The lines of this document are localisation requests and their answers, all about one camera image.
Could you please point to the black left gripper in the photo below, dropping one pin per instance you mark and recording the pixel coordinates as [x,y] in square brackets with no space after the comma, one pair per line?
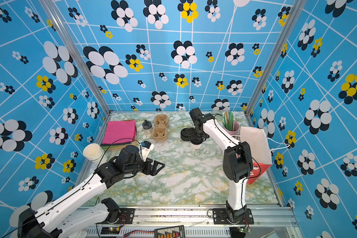
[155,171]

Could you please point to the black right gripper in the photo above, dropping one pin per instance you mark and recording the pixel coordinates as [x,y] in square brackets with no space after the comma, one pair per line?
[205,137]

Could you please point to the black cup lid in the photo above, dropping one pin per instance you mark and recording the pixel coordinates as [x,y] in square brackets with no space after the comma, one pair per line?
[195,139]

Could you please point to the white paper coffee cup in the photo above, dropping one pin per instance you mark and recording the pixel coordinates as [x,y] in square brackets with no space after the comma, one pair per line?
[195,146]

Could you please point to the white red paper gift bag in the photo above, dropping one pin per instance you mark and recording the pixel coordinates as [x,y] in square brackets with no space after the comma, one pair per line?
[260,151]

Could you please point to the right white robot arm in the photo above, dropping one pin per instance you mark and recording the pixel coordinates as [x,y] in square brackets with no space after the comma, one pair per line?
[237,160]

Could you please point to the green and white straws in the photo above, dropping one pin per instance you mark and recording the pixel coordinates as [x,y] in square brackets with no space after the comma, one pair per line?
[228,118]

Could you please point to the pink straw holder cup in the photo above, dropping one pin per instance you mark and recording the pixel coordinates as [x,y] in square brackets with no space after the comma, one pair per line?
[234,129]

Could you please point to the glass sugar jar black lid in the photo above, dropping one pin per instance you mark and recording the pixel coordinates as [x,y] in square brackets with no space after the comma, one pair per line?
[148,128]

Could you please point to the pink paper napkin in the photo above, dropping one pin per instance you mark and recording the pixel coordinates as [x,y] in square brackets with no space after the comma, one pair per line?
[119,133]

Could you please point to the stack of white paper cups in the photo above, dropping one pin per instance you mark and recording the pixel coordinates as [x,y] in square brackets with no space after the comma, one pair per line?
[95,153]

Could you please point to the black battery charger device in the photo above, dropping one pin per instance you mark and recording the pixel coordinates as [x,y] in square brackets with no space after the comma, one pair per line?
[170,232]

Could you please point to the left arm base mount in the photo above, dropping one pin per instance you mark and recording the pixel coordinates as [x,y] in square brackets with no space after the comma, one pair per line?
[123,217]

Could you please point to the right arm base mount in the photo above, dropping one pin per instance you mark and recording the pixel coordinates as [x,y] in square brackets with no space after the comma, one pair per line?
[220,217]

